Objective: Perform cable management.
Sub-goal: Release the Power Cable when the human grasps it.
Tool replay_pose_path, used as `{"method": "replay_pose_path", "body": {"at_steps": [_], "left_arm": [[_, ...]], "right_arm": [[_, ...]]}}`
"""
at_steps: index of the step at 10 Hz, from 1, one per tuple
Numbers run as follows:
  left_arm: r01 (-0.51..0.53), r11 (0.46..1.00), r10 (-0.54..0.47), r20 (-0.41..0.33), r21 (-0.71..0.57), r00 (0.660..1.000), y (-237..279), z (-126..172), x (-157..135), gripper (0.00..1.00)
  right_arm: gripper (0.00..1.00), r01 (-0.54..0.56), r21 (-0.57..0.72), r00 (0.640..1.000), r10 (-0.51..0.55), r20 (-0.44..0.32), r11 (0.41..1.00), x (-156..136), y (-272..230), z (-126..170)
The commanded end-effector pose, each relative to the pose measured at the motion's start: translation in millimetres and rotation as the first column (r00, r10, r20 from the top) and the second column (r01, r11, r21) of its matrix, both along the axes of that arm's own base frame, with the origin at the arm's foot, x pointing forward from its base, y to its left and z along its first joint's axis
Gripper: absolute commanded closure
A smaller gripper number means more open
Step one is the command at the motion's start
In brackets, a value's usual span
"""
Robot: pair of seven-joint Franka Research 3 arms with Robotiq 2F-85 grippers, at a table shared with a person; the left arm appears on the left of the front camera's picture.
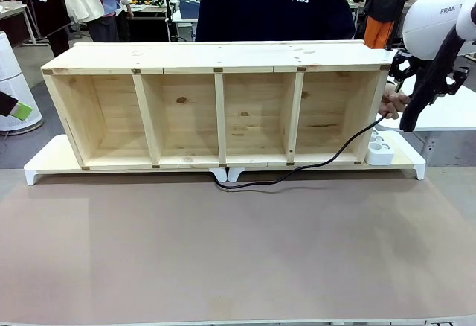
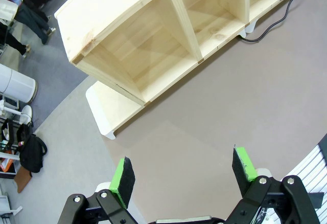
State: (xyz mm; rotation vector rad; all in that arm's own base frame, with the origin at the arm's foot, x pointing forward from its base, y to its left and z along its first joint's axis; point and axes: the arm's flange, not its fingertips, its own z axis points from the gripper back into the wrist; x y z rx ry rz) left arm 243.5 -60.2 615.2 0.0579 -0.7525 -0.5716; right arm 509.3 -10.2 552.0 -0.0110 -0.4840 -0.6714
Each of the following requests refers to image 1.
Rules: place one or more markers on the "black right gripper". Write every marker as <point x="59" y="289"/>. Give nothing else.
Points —
<point x="401" y="64"/>

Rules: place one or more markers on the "person's bare hand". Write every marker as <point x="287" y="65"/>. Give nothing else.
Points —
<point x="390" y="104"/>

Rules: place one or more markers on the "figure in orange black jacket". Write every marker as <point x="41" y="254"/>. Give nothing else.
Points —
<point x="385" y="2"/>

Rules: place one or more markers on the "white power strip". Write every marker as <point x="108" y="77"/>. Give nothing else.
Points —
<point x="379" y="153"/>

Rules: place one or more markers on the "mannequin in black dress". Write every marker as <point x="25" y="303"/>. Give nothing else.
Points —
<point x="44" y="6"/>

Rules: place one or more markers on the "person in navy sweater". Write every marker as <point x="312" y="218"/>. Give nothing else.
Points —
<point x="271" y="9"/>

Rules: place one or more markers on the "light wooden four-compartment shelf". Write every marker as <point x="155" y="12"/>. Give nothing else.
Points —
<point x="223" y="58"/>

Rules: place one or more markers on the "blue plastic bin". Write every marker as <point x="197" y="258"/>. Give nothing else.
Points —
<point x="189" y="9"/>

